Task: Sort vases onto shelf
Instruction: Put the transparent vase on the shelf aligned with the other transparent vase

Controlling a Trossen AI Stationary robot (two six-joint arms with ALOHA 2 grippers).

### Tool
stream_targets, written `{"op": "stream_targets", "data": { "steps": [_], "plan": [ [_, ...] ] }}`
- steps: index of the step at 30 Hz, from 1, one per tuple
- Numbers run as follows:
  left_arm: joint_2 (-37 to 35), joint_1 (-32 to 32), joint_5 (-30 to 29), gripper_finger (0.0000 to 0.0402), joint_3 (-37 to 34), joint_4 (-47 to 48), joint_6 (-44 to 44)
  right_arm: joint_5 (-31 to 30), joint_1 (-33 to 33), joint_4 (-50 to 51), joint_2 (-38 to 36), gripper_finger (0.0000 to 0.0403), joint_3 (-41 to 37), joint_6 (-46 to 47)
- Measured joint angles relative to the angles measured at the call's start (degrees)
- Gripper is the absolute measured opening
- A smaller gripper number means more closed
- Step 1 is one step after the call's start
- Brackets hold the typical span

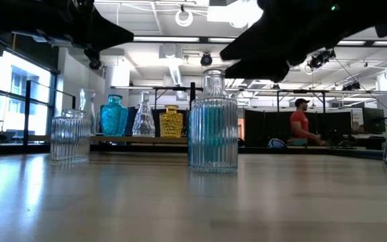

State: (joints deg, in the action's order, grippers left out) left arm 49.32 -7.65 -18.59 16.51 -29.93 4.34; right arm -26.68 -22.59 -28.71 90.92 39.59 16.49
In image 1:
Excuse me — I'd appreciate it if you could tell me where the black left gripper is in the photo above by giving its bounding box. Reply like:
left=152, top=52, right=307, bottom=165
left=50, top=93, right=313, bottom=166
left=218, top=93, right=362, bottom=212
left=57, top=0, right=134, bottom=50

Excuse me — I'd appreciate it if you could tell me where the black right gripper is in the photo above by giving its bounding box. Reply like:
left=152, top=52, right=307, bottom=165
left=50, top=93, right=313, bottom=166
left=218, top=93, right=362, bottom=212
left=220, top=0, right=376, bottom=83

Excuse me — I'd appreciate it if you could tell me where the tall clear flared glass vase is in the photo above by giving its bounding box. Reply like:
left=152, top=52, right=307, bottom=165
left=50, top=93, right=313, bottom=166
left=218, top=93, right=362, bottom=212
left=79, top=88, right=97, bottom=136

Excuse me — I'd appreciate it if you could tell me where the clear cone-shaped cut-glass vase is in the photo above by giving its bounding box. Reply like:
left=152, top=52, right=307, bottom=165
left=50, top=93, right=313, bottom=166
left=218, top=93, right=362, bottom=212
left=132, top=90, right=157, bottom=138

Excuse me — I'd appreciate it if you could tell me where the tall ribbed clear glass bottle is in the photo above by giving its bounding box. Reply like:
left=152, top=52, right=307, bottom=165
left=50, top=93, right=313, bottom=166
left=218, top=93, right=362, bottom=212
left=188, top=69, right=239, bottom=174

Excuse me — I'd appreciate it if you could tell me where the yellow diamond-textured glass vase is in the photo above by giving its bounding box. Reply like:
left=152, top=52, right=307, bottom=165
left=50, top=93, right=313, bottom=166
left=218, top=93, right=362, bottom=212
left=159, top=104, right=184, bottom=138

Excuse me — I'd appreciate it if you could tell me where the black overhead rig bar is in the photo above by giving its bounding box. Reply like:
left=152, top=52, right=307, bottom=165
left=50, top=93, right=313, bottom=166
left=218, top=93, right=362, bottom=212
left=131, top=35, right=387, bottom=47

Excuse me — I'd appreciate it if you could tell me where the person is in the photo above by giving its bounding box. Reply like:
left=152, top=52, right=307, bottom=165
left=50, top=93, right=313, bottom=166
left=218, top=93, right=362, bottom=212
left=289, top=97, right=325, bottom=147

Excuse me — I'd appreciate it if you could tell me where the white and blue round object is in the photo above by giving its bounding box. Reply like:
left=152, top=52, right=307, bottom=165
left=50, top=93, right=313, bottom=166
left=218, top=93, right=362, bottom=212
left=267, top=137, right=287, bottom=149

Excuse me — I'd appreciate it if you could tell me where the short ribbed clear glass jar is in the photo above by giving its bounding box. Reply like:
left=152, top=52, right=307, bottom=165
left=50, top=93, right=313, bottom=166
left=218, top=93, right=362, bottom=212
left=50, top=108, right=92, bottom=165

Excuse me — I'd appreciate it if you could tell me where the large glass window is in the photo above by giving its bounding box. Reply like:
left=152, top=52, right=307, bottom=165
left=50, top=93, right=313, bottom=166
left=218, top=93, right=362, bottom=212
left=0, top=50, right=58, bottom=135

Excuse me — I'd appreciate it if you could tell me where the black monitor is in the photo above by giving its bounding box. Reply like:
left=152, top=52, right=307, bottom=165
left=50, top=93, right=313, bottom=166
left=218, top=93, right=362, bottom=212
left=362, top=107, right=387, bottom=134

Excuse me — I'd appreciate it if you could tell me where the black ceiling-mounted camera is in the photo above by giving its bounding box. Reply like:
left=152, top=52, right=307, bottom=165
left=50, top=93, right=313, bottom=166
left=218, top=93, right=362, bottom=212
left=200, top=52, right=214, bottom=67
left=84, top=49, right=102, bottom=71

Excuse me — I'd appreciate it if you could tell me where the black boom camera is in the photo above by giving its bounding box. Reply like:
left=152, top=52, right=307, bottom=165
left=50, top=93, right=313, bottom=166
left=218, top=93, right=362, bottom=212
left=306, top=48, right=337, bottom=71
left=342, top=81, right=362, bottom=92

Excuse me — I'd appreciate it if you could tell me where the white hanging ring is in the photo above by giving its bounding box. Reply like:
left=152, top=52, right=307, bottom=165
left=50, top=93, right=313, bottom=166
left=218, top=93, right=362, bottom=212
left=175, top=9, right=194, bottom=28

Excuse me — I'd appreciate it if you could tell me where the wooden shelf with black frame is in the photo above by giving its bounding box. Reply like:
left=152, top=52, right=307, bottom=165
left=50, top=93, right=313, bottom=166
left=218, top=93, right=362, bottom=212
left=24, top=79, right=196, bottom=159

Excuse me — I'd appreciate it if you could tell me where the black aluminium table frame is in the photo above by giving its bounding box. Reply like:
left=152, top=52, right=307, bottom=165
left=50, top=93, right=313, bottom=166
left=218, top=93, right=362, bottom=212
left=0, top=143, right=384, bottom=161

